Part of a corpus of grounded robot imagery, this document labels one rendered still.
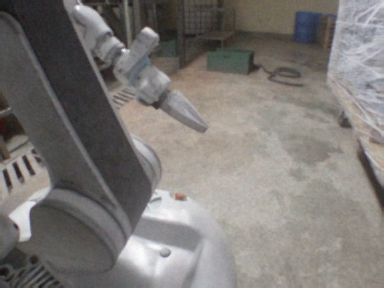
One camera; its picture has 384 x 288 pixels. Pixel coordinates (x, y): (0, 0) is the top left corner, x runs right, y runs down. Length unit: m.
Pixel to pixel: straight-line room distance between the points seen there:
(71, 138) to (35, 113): 0.06
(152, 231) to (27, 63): 0.52
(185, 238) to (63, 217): 0.38
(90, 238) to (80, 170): 0.09
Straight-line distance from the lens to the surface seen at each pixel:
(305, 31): 7.99
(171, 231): 0.67
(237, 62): 3.44
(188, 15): 7.98
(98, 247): 0.36
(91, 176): 0.35
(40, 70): 0.33
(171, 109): 0.53
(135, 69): 0.54
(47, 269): 0.26
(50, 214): 0.37
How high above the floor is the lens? 0.85
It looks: 30 degrees down
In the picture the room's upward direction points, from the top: 1 degrees counter-clockwise
